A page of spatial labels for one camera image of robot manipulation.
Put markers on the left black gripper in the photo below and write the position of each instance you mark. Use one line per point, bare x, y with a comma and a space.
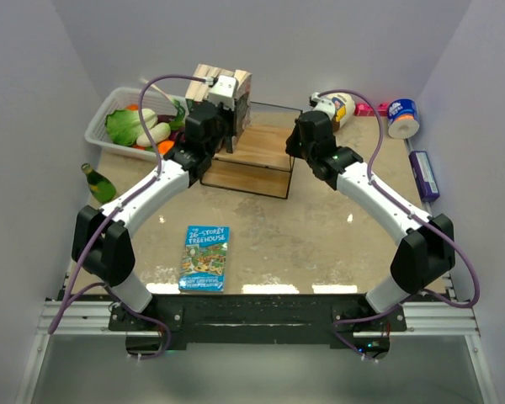
232, 119

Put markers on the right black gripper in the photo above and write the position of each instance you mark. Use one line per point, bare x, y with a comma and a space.
292, 149

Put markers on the black wire wooden shelf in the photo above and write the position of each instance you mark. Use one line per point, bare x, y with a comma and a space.
260, 164

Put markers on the little women book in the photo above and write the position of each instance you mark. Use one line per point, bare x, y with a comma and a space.
242, 108

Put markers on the green 104-storey treehouse book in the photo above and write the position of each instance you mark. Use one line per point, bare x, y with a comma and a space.
196, 89

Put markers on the blue 26-storey treehouse book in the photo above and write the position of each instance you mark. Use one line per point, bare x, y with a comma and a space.
204, 260

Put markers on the purple book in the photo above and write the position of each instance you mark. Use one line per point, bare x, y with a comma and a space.
229, 73

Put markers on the red treehouse book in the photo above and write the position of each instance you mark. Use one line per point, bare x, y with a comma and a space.
209, 71

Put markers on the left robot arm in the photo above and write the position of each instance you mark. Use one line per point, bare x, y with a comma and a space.
102, 238

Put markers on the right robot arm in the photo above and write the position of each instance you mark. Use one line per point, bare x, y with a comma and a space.
421, 256

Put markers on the toy green leek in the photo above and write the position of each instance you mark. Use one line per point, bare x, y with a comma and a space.
176, 121

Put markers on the toy purple onion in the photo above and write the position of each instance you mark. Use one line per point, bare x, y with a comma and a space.
177, 135

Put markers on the brown core paper roll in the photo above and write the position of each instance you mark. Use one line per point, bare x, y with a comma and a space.
345, 107

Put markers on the toy white radish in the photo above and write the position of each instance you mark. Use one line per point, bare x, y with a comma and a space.
158, 133

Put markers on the toy orange carrot slice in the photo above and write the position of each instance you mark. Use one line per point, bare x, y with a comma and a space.
165, 146

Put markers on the pink plastic object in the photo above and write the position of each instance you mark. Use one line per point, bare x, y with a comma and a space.
363, 109

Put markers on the toy green cabbage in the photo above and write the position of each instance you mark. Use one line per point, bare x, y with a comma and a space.
123, 126

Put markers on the blue wrapped toilet roll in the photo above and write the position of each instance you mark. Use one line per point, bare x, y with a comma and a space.
403, 119

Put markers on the purple box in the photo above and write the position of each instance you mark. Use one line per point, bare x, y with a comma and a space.
423, 173

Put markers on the white plastic basket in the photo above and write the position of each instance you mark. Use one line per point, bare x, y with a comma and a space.
153, 106

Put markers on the green glass bottle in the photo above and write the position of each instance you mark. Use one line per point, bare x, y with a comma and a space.
100, 187

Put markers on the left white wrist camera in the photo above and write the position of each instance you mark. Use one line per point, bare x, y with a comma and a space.
221, 90

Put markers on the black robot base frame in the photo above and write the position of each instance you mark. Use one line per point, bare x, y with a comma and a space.
338, 321

